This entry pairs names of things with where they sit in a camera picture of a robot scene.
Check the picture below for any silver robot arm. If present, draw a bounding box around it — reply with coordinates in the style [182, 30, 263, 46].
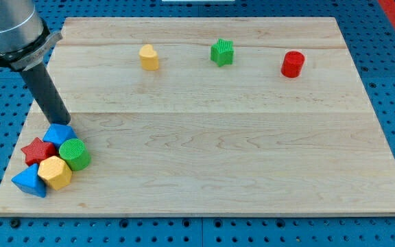
[0, 0, 62, 71]

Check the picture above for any light wooden board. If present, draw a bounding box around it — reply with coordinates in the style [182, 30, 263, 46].
[0, 17, 395, 217]

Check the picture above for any yellow heart block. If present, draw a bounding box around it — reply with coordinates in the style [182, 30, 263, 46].
[139, 44, 159, 71]

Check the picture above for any green star block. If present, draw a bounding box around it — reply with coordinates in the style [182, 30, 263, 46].
[210, 38, 234, 67]

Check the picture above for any red cylinder block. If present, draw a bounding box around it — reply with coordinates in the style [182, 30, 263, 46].
[280, 51, 305, 78]

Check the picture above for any green cylinder block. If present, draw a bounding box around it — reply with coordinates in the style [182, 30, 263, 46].
[58, 139, 91, 171]

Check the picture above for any blue pentagon block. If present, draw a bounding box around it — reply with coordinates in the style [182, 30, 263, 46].
[43, 123, 77, 150]

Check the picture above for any yellow hexagon block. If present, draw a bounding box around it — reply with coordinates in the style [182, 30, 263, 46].
[38, 156, 72, 190]

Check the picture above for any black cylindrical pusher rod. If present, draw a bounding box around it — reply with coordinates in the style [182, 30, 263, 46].
[20, 62, 71, 125]

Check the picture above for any red star block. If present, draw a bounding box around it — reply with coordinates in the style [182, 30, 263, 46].
[21, 137, 58, 166]

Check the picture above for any blue triangle block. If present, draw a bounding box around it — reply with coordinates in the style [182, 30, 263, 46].
[11, 163, 47, 198]

